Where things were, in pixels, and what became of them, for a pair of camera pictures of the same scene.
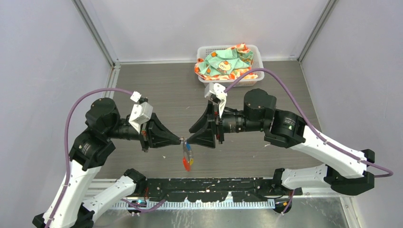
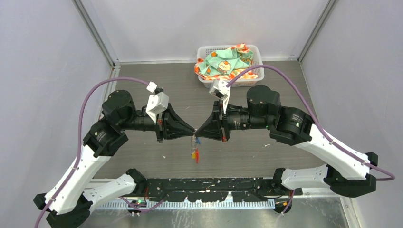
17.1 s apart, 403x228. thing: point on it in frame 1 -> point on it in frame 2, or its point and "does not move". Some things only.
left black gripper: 155,128 -> 171,120
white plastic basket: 250,80 does not move
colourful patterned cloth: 226,64 does not move
